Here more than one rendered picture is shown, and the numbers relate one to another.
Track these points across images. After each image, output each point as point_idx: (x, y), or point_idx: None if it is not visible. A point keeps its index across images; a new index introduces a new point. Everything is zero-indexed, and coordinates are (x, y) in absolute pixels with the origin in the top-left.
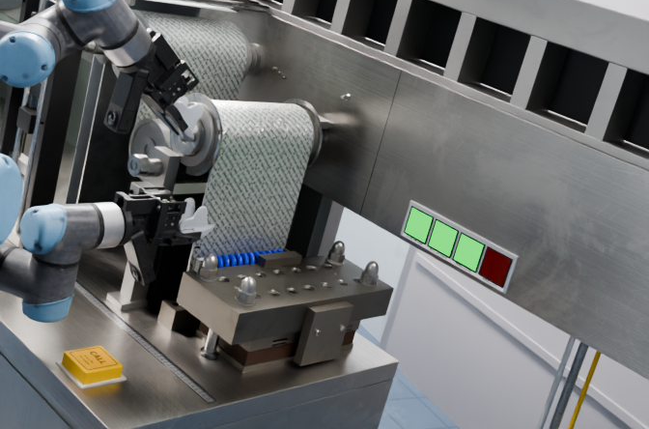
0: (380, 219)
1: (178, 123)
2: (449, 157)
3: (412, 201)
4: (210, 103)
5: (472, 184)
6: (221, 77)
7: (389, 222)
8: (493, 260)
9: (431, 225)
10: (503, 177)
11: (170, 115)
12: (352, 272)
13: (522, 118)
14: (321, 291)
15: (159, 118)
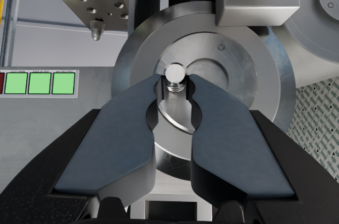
0: (103, 71)
1: (31, 163)
2: (53, 141)
3: (74, 97)
4: (172, 170)
5: (28, 130)
6: (297, 144)
7: (93, 73)
8: None
9: (52, 88)
10: (5, 144)
11: (6, 222)
12: (113, 22)
13: (2, 190)
14: None
15: (246, 113)
